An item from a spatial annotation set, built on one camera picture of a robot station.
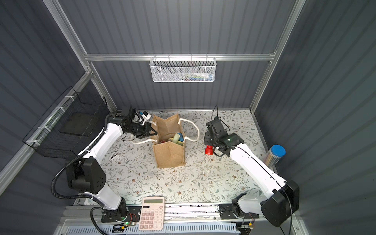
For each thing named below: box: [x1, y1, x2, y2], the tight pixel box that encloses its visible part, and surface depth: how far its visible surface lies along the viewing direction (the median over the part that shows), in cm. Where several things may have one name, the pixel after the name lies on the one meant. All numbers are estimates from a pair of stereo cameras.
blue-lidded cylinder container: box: [262, 144, 286, 169], surface depth 77 cm
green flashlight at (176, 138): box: [171, 133, 180, 144], surface depth 92 cm
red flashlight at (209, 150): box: [204, 144, 214, 156], surface depth 77 cm
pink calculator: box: [138, 196, 165, 231], surface depth 74 cm
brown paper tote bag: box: [150, 113, 186, 168], surface depth 87 cm
